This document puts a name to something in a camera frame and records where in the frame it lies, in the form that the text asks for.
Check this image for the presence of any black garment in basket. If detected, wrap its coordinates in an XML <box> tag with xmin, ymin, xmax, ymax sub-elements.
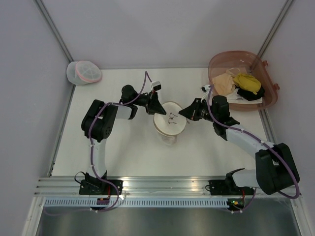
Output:
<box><xmin>237</xmin><ymin>86</ymin><xmax>265</xmax><ymax>101</ymax></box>

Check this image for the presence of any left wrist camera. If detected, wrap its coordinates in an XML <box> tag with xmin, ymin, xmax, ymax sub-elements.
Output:
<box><xmin>151</xmin><ymin>81</ymin><xmax>161</xmax><ymax>91</ymax></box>

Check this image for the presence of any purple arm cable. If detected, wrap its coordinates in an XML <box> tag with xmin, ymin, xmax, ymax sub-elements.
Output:
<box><xmin>43</xmin><ymin>71</ymin><xmax>153</xmax><ymax>217</ymax></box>
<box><xmin>206</xmin><ymin>86</ymin><xmax>302</xmax><ymax>200</ymax></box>

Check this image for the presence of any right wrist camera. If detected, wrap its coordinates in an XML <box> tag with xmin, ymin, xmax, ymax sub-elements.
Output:
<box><xmin>200</xmin><ymin>84</ymin><xmax>214</xmax><ymax>93</ymax></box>

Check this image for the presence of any white pink-trimmed mesh laundry bag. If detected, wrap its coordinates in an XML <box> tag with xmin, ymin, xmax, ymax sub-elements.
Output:
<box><xmin>66</xmin><ymin>60</ymin><xmax>102</xmax><ymax>86</ymax></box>

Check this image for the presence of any beige bra in basket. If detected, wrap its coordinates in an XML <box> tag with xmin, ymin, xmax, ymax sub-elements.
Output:
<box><xmin>212</xmin><ymin>67</ymin><xmax>241</xmax><ymax>96</ymax></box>

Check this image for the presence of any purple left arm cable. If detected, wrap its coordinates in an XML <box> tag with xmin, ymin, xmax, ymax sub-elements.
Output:
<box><xmin>43</xmin><ymin>71</ymin><xmax>153</xmax><ymax>217</ymax></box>

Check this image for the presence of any translucent pink plastic basket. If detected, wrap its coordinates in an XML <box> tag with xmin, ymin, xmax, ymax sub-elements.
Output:
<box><xmin>208</xmin><ymin>51</ymin><xmax>280</xmax><ymax>112</ymax></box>

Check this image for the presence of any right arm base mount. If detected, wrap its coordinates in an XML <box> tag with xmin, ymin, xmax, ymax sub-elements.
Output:
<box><xmin>205</xmin><ymin>168</ymin><xmax>244</xmax><ymax>196</ymax></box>

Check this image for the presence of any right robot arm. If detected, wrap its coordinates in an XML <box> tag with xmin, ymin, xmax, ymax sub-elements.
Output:
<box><xmin>179</xmin><ymin>95</ymin><xmax>300</xmax><ymax>199</ymax></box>

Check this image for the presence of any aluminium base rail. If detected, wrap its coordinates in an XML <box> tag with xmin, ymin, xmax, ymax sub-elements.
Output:
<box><xmin>34</xmin><ymin>176</ymin><xmax>261</xmax><ymax>197</ymax></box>

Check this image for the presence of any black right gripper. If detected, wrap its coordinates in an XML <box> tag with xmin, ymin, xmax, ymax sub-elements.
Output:
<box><xmin>179</xmin><ymin>97</ymin><xmax>218</xmax><ymax>122</ymax></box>

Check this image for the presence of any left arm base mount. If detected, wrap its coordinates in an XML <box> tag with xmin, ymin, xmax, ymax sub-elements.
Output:
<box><xmin>74</xmin><ymin>172</ymin><xmax>123</xmax><ymax>196</ymax></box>

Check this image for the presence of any aluminium frame post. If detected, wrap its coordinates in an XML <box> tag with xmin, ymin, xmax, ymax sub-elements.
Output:
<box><xmin>257</xmin><ymin>0</ymin><xmax>295</xmax><ymax>58</ymax></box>
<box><xmin>33</xmin><ymin>0</ymin><xmax>74</xmax><ymax>62</ymax></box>

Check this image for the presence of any left aluminium frame post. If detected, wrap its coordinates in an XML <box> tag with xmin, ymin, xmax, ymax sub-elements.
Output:
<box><xmin>33</xmin><ymin>0</ymin><xmax>74</xmax><ymax>62</ymax></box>

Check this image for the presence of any white garment in basket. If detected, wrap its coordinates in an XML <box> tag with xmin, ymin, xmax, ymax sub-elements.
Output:
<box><xmin>226</xmin><ymin>88</ymin><xmax>263</xmax><ymax>104</ymax></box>

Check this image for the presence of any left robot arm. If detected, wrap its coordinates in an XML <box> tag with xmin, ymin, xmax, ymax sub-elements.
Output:
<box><xmin>81</xmin><ymin>81</ymin><xmax>166</xmax><ymax>195</ymax></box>

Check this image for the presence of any yellow garment in basket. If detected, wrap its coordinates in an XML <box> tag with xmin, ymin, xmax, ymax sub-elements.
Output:
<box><xmin>233</xmin><ymin>73</ymin><xmax>261</xmax><ymax>94</ymax></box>

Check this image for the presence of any white slotted cable duct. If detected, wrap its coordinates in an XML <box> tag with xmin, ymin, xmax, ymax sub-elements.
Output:
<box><xmin>44</xmin><ymin>197</ymin><xmax>228</xmax><ymax>208</ymax></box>

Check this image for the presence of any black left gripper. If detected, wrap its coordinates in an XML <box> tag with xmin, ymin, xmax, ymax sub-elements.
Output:
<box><xmin>132</xmin><ymin>90</ymin><xmax>166</xmax><ymax>116</ymax></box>

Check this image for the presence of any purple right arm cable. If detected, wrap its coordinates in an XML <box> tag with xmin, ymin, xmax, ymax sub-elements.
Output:
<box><xmin>206</xmin><ymin>86</ymin><xmax>302</xmax><ymax>200</ymax></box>

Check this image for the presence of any beige round mesh laundry bag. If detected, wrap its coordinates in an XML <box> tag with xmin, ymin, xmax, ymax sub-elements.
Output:
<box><xmin>153</xmin><ymin>101</ymin><xmax>187</xmax><ymax>146</ymax></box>

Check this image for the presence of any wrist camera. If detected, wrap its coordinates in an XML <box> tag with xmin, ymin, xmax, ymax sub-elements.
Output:
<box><xmin>151</xmin><ymin>81</ymin><xmax>161</xmax><ymax>91</ymax></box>
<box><xmin>200</xmin><ymin>84</ymin><xmax>214</xmax><ymax>93</ymax></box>

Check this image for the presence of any right aluminium frame post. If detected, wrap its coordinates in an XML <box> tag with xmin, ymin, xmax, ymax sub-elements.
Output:
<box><xmin>257</xmin><ymin>0</ymin><xmax>295</xmax><ymax>58</ymax></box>

